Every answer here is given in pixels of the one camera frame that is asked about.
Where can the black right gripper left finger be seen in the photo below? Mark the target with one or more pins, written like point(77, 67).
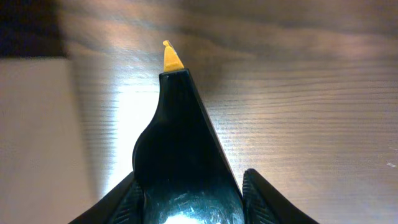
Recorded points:
point(123, 204)

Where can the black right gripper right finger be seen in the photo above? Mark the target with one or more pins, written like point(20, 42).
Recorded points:
point(263, 203)

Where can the small black glue bottle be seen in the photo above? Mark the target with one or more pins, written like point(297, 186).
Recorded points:
point(178, 161)

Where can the cardboard box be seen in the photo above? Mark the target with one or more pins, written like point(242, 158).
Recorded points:
point(44, 178)

